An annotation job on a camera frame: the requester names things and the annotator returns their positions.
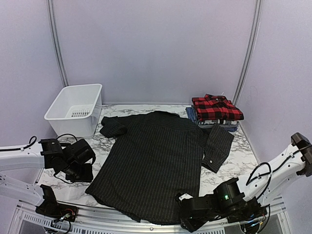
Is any right aluminium wall post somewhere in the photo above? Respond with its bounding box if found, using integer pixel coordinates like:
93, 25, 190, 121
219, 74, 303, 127
233, 0, 263, 104

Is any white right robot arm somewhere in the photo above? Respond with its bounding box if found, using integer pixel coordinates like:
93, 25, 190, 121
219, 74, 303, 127
177, 133, 312, 234

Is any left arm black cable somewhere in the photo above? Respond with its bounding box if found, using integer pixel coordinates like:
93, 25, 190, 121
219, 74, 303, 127
14, 133, 78, 183

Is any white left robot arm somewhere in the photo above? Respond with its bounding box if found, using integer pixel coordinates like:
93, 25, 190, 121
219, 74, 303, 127
0, 136, 96, 217

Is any aluminium front rail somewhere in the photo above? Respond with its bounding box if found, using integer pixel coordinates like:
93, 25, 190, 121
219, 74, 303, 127
7, 197, 293, 234

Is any aluminium wall post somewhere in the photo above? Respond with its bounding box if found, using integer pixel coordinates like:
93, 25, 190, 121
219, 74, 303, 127
233, 0, 263, 104
46, 0, 69, 87

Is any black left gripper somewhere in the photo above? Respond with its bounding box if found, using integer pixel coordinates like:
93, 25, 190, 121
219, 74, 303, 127
61, 161, 93, 183

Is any red black plaid shirt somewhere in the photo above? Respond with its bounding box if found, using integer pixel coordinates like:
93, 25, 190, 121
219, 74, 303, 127
192, 94, 244, 121

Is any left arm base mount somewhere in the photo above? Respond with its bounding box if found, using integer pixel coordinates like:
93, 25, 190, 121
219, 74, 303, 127
36, 203, 78, 222

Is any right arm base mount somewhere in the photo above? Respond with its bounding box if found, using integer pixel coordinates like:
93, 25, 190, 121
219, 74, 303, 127
227, 203, 268, 223

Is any grey white folded shirt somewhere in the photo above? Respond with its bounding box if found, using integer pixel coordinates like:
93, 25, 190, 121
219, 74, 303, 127
197, 119, 239, 128

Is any white plastic bin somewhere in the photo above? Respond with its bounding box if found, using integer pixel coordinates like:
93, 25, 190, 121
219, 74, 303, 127
44, 83, 102, 138

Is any black pinstripe long sleeve shirt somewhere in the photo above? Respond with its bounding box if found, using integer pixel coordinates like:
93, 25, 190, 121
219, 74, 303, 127
86, 111, 234, 225

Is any blue folded shirt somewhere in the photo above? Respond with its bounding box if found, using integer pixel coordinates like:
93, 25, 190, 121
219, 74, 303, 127
186, 107, 238, 132

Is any left aluminium wall post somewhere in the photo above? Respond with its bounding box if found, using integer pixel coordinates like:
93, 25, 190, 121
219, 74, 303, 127
46, 0, 69, 87

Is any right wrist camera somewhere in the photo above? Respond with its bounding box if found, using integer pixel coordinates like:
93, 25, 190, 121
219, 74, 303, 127
175, 193, 193, 203

